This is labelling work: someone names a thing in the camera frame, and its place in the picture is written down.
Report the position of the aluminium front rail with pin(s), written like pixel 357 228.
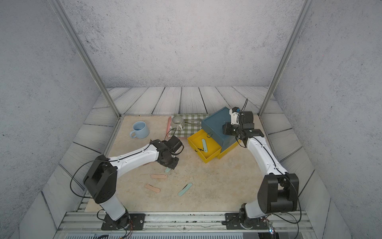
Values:
pixel 186 225

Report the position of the teal drawer cabinet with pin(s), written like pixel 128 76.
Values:
pixel 213 126

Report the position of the green checkered cloth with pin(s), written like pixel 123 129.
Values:
pixel 193 123

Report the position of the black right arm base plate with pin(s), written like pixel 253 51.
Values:
pixel 246 222

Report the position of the pink fruit knife middle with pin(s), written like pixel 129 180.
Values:
pixel 158 176

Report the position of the mint fruit knife front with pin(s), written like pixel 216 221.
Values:
pixel 185 189

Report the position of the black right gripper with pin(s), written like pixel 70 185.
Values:
pixel 228 129

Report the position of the light blue ceramic mug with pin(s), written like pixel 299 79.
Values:
pixel 140 130

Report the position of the pink fruit knife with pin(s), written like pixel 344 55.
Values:
pixel 158 176
pixel 152 188

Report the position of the yellow drawer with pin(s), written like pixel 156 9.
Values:
pixel 195 142
pixel 227 150

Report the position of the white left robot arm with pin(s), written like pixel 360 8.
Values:
pixel 101 178

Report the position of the grey aluminium corner post right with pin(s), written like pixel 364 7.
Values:
pixel 307 5

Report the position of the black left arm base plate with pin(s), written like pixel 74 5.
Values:
pixel 128 222

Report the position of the yellow bottom drawer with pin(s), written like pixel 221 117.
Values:
pixel 227 150

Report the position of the grey aluminium corner post left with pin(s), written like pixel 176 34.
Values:
pixel 69 29

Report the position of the pink fruit knife front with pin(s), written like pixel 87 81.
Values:
pixel 152 188

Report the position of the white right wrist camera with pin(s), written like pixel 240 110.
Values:
pixel 234 115

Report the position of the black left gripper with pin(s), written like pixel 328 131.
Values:
pixel 173 166

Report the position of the pink plastic tray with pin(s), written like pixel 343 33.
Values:
pixel 168 126

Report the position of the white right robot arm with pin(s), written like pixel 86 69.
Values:
pixel 278 192

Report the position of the grey aluminium corner post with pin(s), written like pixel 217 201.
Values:
pixel 307 5
pixel 69 29

